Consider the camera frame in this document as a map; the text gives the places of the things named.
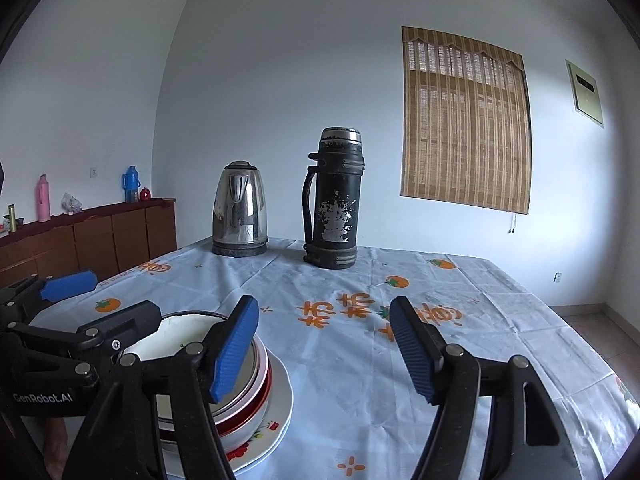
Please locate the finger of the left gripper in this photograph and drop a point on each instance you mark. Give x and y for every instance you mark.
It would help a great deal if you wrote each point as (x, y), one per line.
(58, 289)
(114, 333)

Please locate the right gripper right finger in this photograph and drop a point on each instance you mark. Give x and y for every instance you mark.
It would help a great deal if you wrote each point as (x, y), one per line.
(526, 438)

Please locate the white enamel bowl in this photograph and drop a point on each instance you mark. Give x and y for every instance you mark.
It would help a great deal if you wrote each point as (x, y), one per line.
(181, 321)

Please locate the red plastic bowl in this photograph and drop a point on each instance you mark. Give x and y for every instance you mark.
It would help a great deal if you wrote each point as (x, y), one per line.
(235, 431)

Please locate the stainless steel bowl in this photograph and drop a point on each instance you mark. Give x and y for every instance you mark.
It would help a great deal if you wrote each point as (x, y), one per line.
(249, 381)

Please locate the red flower white plate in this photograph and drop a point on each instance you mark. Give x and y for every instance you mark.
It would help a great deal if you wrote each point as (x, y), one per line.
(270, 423)

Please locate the left hand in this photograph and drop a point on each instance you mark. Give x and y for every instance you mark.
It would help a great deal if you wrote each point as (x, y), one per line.
(36, 448)

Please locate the brown wooden sideboard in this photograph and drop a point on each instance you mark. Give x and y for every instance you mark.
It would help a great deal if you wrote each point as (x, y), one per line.
(105, 240)

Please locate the green bottle on sideboard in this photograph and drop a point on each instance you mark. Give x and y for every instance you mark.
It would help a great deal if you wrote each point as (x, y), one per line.
(12, 218)

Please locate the crumpled plastic bag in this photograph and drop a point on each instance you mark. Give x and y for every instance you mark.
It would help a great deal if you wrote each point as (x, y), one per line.
(71, 205)

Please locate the pink thermos bottle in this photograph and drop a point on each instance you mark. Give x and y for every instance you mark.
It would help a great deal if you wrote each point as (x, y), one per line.
(43, 209)

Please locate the blue thermos jug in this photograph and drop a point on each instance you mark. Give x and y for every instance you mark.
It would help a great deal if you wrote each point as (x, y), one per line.
(131, 184)

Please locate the small red jar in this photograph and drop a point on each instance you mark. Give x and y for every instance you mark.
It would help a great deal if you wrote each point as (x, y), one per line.
(145, 193)

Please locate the light blue printed tablecloth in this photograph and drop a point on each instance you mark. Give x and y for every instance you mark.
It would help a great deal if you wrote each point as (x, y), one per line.
(356, 414)

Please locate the stainless steel electric kettle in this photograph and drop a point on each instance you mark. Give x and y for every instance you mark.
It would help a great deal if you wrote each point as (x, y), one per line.
(240, 212)

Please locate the black thermos flask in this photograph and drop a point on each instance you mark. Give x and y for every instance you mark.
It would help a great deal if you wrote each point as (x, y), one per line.
(331, 194)

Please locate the bamboo window blind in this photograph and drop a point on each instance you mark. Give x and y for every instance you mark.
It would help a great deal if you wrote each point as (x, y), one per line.
(467, 126)

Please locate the wall electrical panel box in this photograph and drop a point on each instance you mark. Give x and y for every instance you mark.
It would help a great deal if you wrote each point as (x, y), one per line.
(586, 94)

